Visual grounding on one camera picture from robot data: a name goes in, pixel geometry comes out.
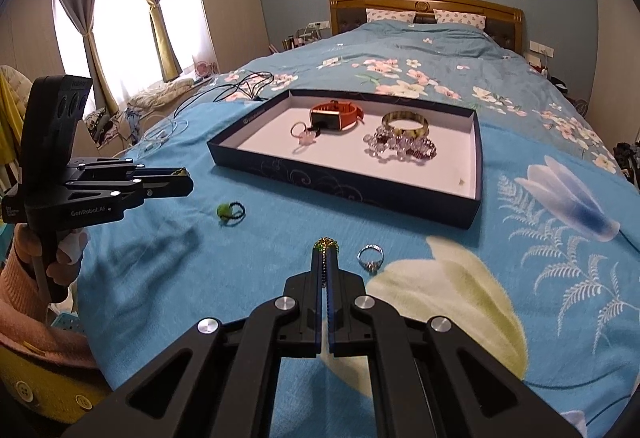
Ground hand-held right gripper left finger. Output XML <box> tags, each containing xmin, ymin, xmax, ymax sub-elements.
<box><xmin>62</xmin><ymin>250</ymin><xmax>328</xmax><ymax>438</ymax></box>

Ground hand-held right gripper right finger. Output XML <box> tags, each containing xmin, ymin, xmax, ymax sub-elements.
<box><xmin>327</xmin><ymin>250</ymin><xmax>583</xmax><ymax>438</ymax></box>

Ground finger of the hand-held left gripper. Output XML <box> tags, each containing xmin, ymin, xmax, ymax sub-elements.
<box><xmin>67</xmin><ymin>158</ymin><xmax>193</xmax><ymax>185</ymax></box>
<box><xmin>66</xmin><ymin>178</ymin><xmax>195</xmax><ymax>210</ymax></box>

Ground gold green ornament ring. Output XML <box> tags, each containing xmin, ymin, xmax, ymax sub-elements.
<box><xmin>313</xmin><ymin>237</ymin><xmax>339</xmax><ymax>289</ymax></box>

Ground green bead black hair tie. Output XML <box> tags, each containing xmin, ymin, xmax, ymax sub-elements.
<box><xmin>215</xmin><ymin>201</ymin><xmax>247</xmax><ymax>226</ymax></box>

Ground navy shallow cardboard box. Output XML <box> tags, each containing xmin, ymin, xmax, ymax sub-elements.
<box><xmin>206</xmin><ymin>89</ymin><xmax>484</xmax><ymax>230</ymax></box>

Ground pink hair tie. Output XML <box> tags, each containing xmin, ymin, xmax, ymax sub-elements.
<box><xmin>290</xmin><ymin>120</ymin><xmax>321</xmax><ymax>146</ymax></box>

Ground clear bead bracelet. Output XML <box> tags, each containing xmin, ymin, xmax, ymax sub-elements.
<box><xmin>362</xmin><ymin>127</ymin><xmax>408</xmax><ymax>163</ymax></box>

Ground gold patterned bangle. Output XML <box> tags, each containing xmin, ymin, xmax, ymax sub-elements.
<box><xmin>381</xmin><ymin>111</ymin><xmax>431</xmax><ymax>139</ymax></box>

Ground orange strap watch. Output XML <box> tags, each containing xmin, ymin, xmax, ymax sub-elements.
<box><xmin>308</xmin><ymin>100</ymin><xmax>366</xmax><ymax>134</ymax></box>

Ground person's left forearm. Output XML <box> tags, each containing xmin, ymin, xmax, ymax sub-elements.
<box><xmin>0</xmin><ymin>238</ymin><xmax>103</xmax><ymax>371</ymax></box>

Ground person's left hand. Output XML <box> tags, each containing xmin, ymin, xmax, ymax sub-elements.
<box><xmin>13</xmin><ymin>224</ymin><xmax>89</xmax><ymax>293</ymax></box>

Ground white earphones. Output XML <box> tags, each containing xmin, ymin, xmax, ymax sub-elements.
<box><xmin>112</xmin><ymin>115</ymin><xmax>191</xmax><ymax>159</ymax></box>

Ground blue flower print blanket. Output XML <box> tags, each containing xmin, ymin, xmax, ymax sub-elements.
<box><xmin>75</xmin><ymin>98</ymin><xmax>640</xmax><ymax>438</ymax></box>

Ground pile of laundry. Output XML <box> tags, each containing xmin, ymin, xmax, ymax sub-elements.
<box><xmin>82</xmin><ymin>107</ymin><xmax>146</xmax><ymax>149</ymax></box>

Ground folded light bedding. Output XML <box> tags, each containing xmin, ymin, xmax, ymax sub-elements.
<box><xmin>127</xmin><ymin>78</ymin><xmax>196</xmax><ymax>109</ymax></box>

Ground yellow cloth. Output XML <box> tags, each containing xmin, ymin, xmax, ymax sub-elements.
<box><xmin>0</xmin><ymin>65</ymin><xmax>31</xmax><ymax>169</ymax></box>

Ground person's yellow buttoned garment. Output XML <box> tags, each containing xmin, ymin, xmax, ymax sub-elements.
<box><xmin>0</xmin><ymin>343</ymin><xmax>118</xmax><ymax>426</ymax></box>

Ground row of cosmetic bottles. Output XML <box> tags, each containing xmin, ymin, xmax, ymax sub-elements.
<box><xmin>280</xmin><ymin>25</ymin><xmax>326</xmax><ymax>53</ymax></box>

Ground blue floral duvet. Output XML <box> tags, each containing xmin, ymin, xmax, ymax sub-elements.
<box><xmin>192</xmin><ymin>20</ymin><xmax>621</xmax><ymax>174</ymax></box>

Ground white patterned pillow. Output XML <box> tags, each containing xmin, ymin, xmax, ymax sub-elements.
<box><xmin>432</xmin><ymin>9</ymin><xmax>487</xmax><ymax>30</ymax></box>
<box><xmin>366</xmin><ymin>8</ymin><xmax>416</xmax><ymax>24</ymax></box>

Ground wooden headboard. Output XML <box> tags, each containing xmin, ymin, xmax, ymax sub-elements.
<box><xmin>328</xmin><ymin>0</ymin><xmax>525</xmax><ymax>56</ymax></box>

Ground pile of dark clothes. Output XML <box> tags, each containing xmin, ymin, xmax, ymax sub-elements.
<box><xmin>614</xmin><ymin>143</ymin><xmax>640</xmax><ymax>189</ymax></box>

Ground silver ring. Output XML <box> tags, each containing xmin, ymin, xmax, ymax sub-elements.
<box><xmin>357</xmin><ymin>244</ymin><xmax>385</xmax><ymax>274</ymax></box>

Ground black cable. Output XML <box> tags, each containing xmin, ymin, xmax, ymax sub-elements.
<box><xmin>175</xmin><ymin>72</ymin><xmax>276</xmax><ymax>119</ymax></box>

